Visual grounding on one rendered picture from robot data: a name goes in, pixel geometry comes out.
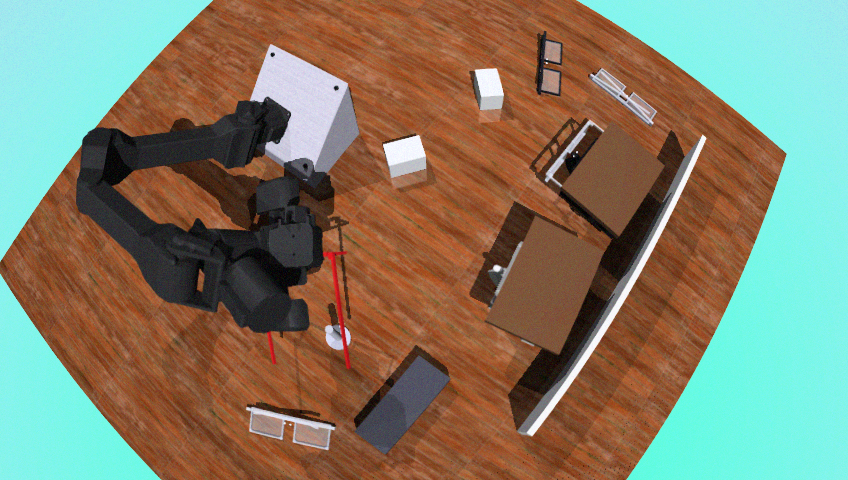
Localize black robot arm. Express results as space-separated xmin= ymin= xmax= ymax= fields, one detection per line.
xmin=76 ymin=96 xmax=324 ymax=334

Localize black glasses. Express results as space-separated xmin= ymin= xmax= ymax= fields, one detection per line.
xmin=537 ymin=31 xmax=563 ymax=96

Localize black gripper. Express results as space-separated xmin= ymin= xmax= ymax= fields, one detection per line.
xmin=242 ymin=176 xmax=310 ymax=332

